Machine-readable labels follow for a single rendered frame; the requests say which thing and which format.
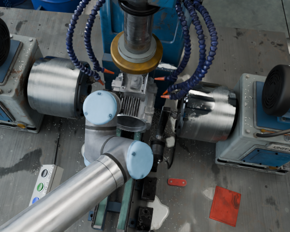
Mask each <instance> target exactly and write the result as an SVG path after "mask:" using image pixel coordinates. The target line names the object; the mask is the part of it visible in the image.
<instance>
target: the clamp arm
mask: <svg viewBox="0 0 290 232"><path fill-rule="evenodd" d="M170 112H171V107H166V106H163V107H162V111H161V115H160V118H159V122H158V126H157V130H156V134H155V138H157V137H158V138H159V136H160V138H162V136H163V133H164V130H165V127H166V125H167V122H168V118H169V115H170Z"/></svg>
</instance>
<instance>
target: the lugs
mask: <svg viewBox="0 0 290 232"><path fill-rule="evenodd" d="M122 77H123V73H120V74H119V75H118V78H119V79H120V80H122ZM148 83H149V84H153V83H154V79H153V78H152V77H149V80H148ZM140 119H141V120H142V121H144V122H145V121H148V116H147V115H146V114H142V115H141V117H140ZM140 132H141V133H144V132H146V130H143V131H140Z"/></svg>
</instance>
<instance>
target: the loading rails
mask: <svg viewBox="0 0 290 232"><path fill-rule="evenodd" d="M118 130H119V131H118ZM123 131H124V130H122V129H121V130H120V129H119V128H117V129H116V133H118V134H116V135H117V136H120V137H122V136H123ZM120 132H121V133H120ZM143 136H144V133H141V132H139V131H138V133H136V132H135V133H134V140H140V141H141V142H143ZM142 185H143V182H141V181H137V180H136V179H133V178H131V179H130V180H129V181H127V182H126V183H125V188H124V193H123V198H122V203H119V202H113V201H110V195H109V196H107V197H106V198H105V199H104V200H102V201H101V202H100V203H99V204H97V205H96V206H95V208H94V211H89V214H88V218H87V220H88V221H92V222H91V226H90V227H91V228H93V229H95V230H101V231H103V229H104V224H105V219H106V214H107V212H113V213H119V214H120V215H119V220H118V225H117V230H116V232H127V231H128V227H129V228H134V229H135V228H136V223H137V219H136V218H130V212H131V207H132V203H133V194H134V190H136V191H142Z"/></svg>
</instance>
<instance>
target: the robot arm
mask: <svg viewBox="0 0 290 232"><path fill-rule="evenodd" d="M123 95H124V92H120V91H114V90H109V89H103V90H100V91H95V92H93V93H91V94H90V95H89V96H88V97H87V98H86V99H85V101H84V104H83V112H84V115H85V117H86V125H85V150H84V154H83V155H84V163H85V165H86V167H85V168H84V169H82V170H81V171H80V172H78V173H76V174H75V175H74V176H72V177H71V178H69V179H68V180H66V181H65V182H64V183H62V184H61V185H59V186H58V187H56V188H55V189H53V190H52V191H50V192H49V193H48V194H46V195H45V196H43V197H42V198H40V199H39V200H38V201H36V202H35V203H33V204H32V205H30V206H29V207H27V208H26V209H25V210H23V211H22V212H20V213H19V214H17V215H16V216H14V217H13V218H11V219H10V220H9V221H7V222H6V223H4V224H3V225H1V226H0V232H64V231H65V230H67V229H68V228H69V227H70V226H72V225H73V224H74V223H75V222H77V221H78V220H79V219H80V218H81V217H82V216H84V215H85V214H86V213H87V212H89V211H90V210H91V209H92V208H94V207H95V206H96V205H97V204H99V203H100V202H101V201H102V200H104V199H105V198H106V197H107V196H109V195H110V194H111V193H112V192H113V191H114V190H116V189H117V188H118V187H120V186H122V185H124V184H125V183H126V182H127V181H129V180H130V179H131V178H133V179H136V180H137V179H142V178H144V177H145V176H147V175H148V173H149V172H150V170H151V168H152V165H153V153H152V150H151V148H150V147H149V146H148V145H147V144H146V143H144V142H141V141H140V140H133V139H128V138H124V137H120V136H117V135H116V127H117V115H118V114H120V113H124V109H122V98H123Z"/></svg>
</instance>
